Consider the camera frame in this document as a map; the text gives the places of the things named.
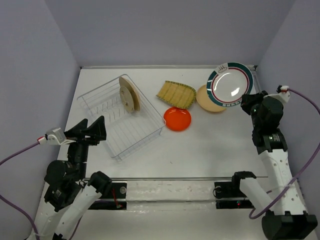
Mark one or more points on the orange plate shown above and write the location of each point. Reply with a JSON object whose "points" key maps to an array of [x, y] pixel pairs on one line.
{"points": [[177, 119]]}

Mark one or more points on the small cream floral plate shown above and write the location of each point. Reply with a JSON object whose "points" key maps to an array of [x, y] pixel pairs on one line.
{"points": [[126, 99]]}

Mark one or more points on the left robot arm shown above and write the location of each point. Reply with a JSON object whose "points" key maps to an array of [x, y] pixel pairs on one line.
{"points": [[67, 198]]}

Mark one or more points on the white wire dish rack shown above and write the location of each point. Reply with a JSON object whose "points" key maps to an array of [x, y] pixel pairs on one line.
{"points": [[126, 132]]}

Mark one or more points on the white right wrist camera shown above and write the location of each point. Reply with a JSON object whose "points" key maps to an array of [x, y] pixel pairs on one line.
{"points": [[283, 94]]}

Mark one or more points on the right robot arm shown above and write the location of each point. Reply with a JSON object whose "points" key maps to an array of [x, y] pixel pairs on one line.
{"points": [[282, 212]]}

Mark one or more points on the large cream bird plate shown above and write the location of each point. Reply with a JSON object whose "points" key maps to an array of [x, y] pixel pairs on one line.
{"points": [[133, 90]]}

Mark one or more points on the woven bamboo tray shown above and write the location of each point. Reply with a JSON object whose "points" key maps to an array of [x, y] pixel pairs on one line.
{"points": [[177, 94]]}

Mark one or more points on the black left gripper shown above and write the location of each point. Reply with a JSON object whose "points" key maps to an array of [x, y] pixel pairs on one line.
{"points": [[78, 132]]}

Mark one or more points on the white plate green red rim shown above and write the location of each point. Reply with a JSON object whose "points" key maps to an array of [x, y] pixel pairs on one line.
{"points": [[228, 83]]}

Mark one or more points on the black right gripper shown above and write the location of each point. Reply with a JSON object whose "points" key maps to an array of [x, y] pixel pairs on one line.
{"points": [[248, 99]]}

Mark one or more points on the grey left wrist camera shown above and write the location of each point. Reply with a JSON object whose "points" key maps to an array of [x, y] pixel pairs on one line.
{"points": [[55, 136]]}

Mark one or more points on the plain beige plate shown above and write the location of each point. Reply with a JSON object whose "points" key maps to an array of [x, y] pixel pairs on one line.
{"points": [[205, 102]]}

